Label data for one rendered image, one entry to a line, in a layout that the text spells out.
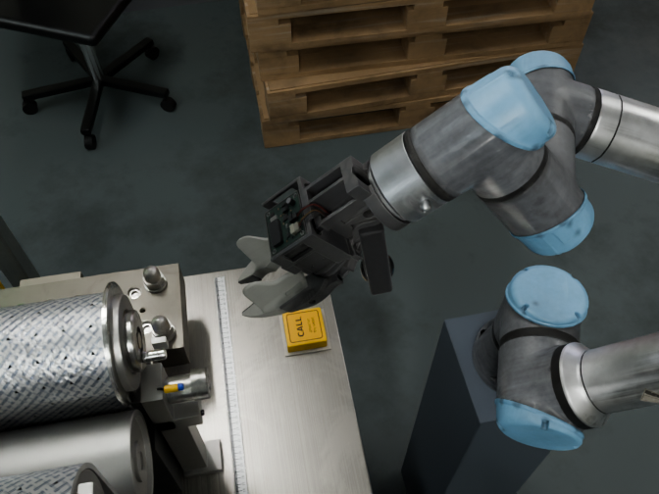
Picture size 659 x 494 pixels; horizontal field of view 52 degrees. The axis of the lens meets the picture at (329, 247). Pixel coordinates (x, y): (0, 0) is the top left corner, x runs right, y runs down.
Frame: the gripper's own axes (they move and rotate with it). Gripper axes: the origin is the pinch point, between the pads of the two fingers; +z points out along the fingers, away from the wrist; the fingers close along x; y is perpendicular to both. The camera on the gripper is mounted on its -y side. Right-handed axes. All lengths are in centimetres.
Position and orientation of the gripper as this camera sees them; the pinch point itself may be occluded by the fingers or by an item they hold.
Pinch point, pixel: (255, 294)
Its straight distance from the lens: 73.6
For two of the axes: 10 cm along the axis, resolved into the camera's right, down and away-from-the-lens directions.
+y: -6.3, -3.5, -6.9
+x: 1.8, 8.0, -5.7
